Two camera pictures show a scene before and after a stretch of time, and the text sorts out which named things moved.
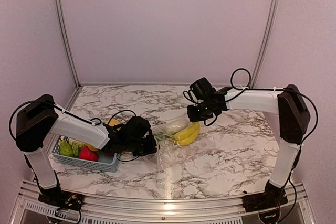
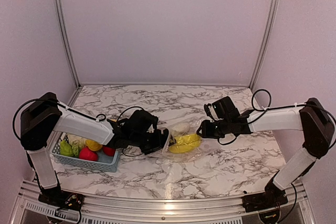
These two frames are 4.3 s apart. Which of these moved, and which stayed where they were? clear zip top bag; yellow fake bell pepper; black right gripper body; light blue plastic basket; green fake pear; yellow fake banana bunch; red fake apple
Moved: yellow fake banana bunch; black right gripper body; clear zip top bag
Stayed: light blue plastic basket; green fake pear; red fake apple; yellow fake bell pepper
